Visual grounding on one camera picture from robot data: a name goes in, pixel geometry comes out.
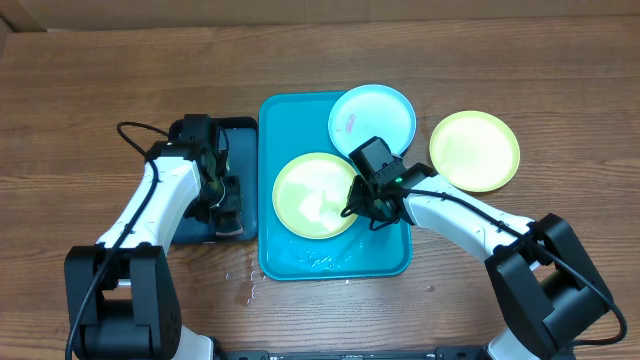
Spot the light blue plate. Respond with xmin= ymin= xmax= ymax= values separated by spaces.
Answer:
xmin=328 ymin=84 xmax=417 ymax=157

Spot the black water tray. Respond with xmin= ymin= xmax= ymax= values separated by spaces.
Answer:
xmin=172 ymin=117 xmax=258 ymax=245

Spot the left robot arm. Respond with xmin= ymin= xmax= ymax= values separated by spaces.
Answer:
xmin=64 ymin=140 xmax=234 ymax=359

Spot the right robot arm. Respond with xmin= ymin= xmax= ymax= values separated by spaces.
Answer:
xmin=343 ymin=160 xmax=628 ymax=359

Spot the green dish sponge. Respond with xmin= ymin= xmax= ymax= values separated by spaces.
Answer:
xmin=215 ymin=212 xmax=244 ymax=237

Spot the yellow-green plate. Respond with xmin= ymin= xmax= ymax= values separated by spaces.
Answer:
xmin=272 ymin=152 xmax=357 ymax=240
xmin=429 ymin=110 xmax=521 ymax=192

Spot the teal plastic serving tray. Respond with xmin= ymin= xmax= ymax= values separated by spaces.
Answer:
xmin=258 ymin=92 xmax=412 ymax=281

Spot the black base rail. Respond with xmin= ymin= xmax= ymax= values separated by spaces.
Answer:
xmin=214 ymin=345 xmax=490 ymax=360

